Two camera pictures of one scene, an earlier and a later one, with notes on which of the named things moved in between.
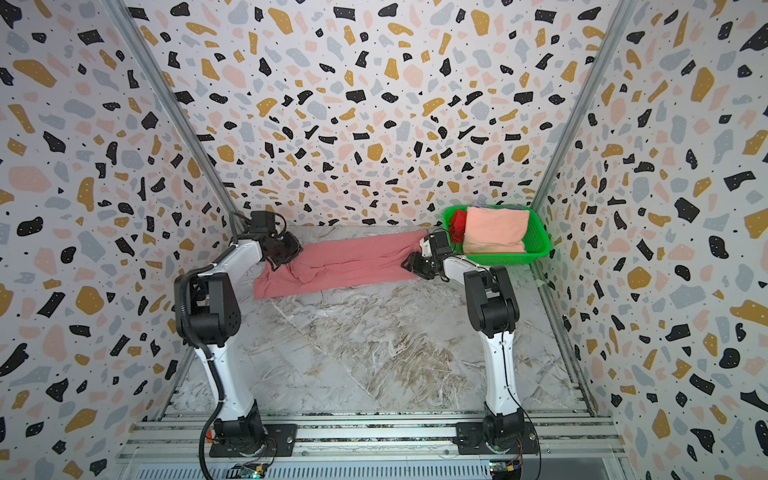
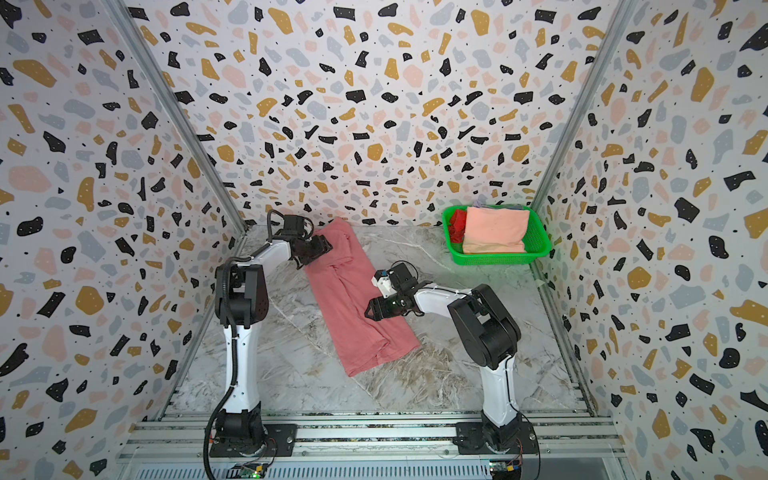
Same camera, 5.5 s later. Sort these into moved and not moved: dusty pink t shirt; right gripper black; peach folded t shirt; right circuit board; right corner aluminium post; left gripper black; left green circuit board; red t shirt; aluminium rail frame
Moved: left gripper black; dusty pink t shirt; right gripper black
Not moved: left green circuit board; aluminium rail frame; red t shirt; peach folded t shirt; right circuit board; right corner aluminium post
